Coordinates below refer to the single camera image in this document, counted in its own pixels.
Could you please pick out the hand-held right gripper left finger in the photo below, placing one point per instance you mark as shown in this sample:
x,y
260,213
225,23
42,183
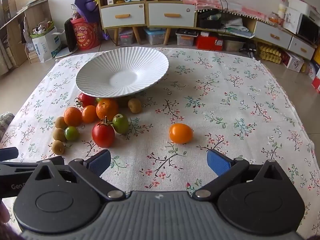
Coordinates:
x,y
100,162

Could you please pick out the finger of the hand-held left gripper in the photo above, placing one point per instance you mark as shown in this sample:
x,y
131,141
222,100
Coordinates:
x,y
8,153
55,159

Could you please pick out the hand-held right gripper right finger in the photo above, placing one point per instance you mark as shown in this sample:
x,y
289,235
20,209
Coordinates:
x,y
218,163

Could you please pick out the large red tomato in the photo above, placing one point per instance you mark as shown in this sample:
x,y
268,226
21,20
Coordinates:
x,y
103,135

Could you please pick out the green lime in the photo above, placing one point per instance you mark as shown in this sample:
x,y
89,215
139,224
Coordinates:
x,y
120,123

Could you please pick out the smooth orange tomato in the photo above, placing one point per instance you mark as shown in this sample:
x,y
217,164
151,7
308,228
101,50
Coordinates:
x,y
180,133

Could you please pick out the large orange mandarin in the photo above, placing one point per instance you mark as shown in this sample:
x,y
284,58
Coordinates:
x,y
107,108

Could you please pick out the white ribbed plate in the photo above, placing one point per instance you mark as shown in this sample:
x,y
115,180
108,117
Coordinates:
x,y
122,72

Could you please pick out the person's left hand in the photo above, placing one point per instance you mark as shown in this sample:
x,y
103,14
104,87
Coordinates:
x,y
3,212

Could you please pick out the green tomato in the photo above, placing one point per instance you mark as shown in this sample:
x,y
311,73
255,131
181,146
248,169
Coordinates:
x,y
71,133
98,100

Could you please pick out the grey patterned cloth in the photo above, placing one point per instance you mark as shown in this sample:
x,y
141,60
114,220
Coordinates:
x,y
5,120

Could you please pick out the small orange mandarin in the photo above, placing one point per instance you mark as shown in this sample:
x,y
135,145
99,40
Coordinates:
x,y
89,113

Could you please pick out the floral tablecloth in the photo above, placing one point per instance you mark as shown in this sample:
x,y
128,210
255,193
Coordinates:
x,y
225,105

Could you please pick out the white round base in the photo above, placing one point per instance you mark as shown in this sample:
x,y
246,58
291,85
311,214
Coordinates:
x,y
62,53

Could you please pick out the white paper bag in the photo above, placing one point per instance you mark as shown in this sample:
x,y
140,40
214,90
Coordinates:
x,y
46,46

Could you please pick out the translucent container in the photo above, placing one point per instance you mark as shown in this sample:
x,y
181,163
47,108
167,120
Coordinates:
x,y
233,45

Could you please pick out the yellow egg cartons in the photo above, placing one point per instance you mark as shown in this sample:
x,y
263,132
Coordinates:
x,y
270,53

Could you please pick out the black upright panel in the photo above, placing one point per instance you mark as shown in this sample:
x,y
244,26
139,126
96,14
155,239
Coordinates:
x,y
70,36

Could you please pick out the white box red print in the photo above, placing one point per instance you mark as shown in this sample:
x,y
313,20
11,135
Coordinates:
x,y
295,61

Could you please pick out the red bucket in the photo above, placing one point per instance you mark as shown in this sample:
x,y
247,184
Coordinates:
x,y
86,35

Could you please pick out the clear storage bin black lid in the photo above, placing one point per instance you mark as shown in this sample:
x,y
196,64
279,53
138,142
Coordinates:
x,y
186,38

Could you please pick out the wooden bookshelf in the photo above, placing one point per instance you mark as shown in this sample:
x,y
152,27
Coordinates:
x,y
15,22

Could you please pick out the clear storage bin blue lid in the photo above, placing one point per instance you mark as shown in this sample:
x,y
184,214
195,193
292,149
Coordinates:
x,y
155,36

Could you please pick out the low wooden cabinet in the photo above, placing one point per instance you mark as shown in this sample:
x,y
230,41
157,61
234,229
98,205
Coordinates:
x,y
273,36

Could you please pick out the black box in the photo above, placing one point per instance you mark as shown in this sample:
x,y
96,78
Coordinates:
x,y
210,21

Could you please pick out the wooden cabinet with white drawers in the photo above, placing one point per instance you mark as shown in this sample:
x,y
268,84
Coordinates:
x,y
125,15

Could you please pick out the orange snack jar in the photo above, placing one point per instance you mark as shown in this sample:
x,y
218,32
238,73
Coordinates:
x,y
273,18

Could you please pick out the purple plush toy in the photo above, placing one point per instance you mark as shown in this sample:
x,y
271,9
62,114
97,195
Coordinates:
x,y
87,5

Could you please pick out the pink cloth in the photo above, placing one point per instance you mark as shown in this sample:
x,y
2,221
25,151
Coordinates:
x,y
215,5

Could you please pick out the black microwave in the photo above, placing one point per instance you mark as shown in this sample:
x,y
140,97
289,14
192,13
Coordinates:
x,y
308,31

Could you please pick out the blue white thermometer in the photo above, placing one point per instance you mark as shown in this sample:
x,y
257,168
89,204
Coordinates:
x,y
130,0

